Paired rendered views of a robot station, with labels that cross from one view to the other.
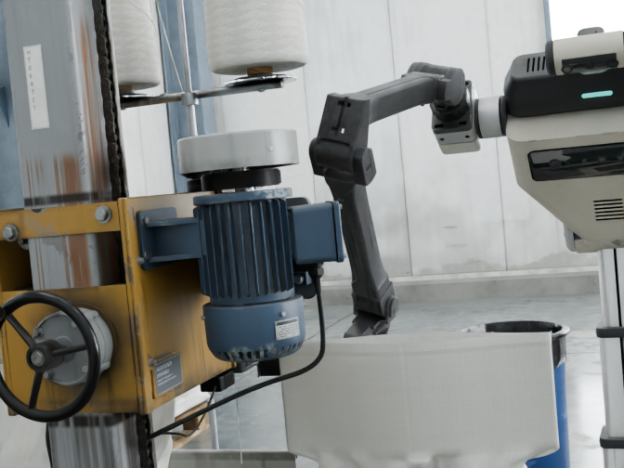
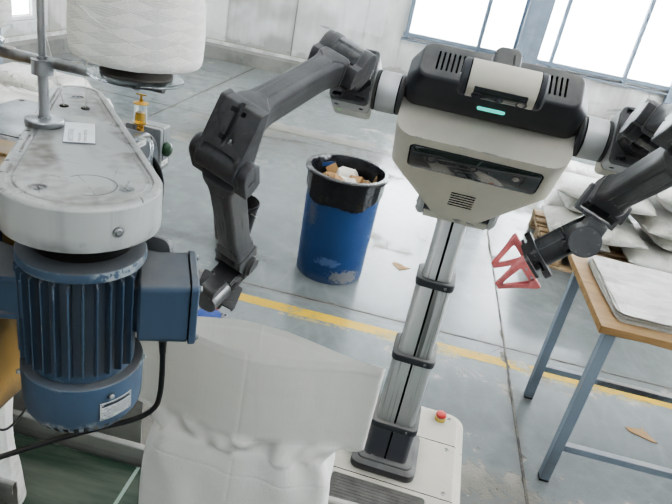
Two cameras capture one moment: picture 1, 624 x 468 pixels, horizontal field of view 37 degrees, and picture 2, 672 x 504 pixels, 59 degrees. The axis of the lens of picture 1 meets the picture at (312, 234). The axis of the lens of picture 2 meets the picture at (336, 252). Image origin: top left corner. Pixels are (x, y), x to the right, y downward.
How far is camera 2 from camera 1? 80 cm
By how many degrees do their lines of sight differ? 26
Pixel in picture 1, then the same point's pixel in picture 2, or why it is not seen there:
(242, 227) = (70, 310)
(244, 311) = (63, 395)
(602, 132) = (483, 150)
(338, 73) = not seen: outside the picture
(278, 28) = (163, 31)
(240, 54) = (105, 55)
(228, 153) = (56, 234)
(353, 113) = (246, 127)
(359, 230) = (231, 222)
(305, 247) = (151, 328)
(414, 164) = not seen: outside the picture
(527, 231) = (378, 46)
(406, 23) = not seen: outside the picture
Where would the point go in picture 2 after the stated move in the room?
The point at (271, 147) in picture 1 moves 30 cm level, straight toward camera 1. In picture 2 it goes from (119, 231) to (58, 434)
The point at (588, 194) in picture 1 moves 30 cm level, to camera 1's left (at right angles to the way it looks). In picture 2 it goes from (449, 186) to (326, 171)
